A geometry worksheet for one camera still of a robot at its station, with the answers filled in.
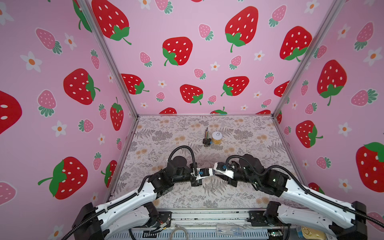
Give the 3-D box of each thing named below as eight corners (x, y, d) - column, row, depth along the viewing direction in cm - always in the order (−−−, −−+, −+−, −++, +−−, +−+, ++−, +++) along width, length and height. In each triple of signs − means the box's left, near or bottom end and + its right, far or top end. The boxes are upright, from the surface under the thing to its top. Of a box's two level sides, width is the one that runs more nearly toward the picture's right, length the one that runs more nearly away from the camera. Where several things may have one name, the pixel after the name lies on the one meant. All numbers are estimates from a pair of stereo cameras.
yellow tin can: (212, 144, 105) (213, 140, 101) (211, 135, 110) (212, 131, 106) (222, 144, 105) (222, 140, 101) (220, 135, 110) (221, 131, 106)
